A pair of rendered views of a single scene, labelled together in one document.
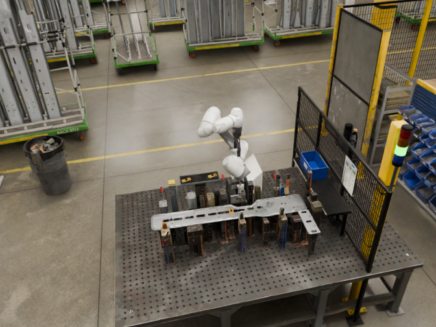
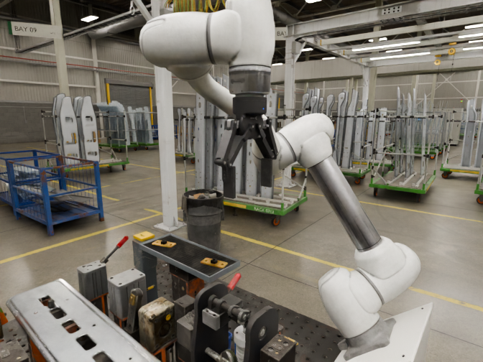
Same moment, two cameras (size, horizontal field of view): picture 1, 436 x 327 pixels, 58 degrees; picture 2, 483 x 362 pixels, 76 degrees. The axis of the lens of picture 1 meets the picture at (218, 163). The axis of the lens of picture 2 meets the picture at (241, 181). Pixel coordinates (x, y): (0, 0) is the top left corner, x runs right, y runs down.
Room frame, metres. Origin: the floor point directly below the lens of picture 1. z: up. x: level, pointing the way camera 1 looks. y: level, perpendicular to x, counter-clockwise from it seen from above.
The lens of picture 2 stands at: (2.40, -0.68, 1.62)
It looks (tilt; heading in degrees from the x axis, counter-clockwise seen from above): 12 degrees down; 48
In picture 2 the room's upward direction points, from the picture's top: straight up
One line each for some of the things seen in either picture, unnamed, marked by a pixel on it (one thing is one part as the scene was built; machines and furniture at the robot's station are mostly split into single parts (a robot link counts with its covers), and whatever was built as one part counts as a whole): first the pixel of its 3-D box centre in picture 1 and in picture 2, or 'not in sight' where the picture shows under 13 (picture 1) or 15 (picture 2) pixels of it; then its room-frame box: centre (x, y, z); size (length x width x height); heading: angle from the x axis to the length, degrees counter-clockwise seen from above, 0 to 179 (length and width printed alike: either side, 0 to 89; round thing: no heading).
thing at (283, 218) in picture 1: (281, 231); not in sight; (2.47, -0.53, 0.87); 0.12 x 0.09 x 0.35; 8
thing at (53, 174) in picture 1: (50, 166); (203, 222); (4.40, 2.27, 0.36); 0.54 x 0.50 x 0.73; 11
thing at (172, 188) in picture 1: (174, 202); (147, 289); (2.87, 0.43, 0.92); 0.08 x 0.08 x 0.44; 8
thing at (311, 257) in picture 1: (311, 244); not in sight; (2.32, -0.77, 0.84); 0.11 x 0.06 x 0.29; 8
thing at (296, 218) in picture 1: (295, 230); not in sight; (2.50, -0.66, 0.84); 0.11 x 0.10 x 0.28; 8
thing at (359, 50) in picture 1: (350, 92); not in sight; (4.93, -1.86, 1.00); 1.34 x 0.14 x 2.00; 11
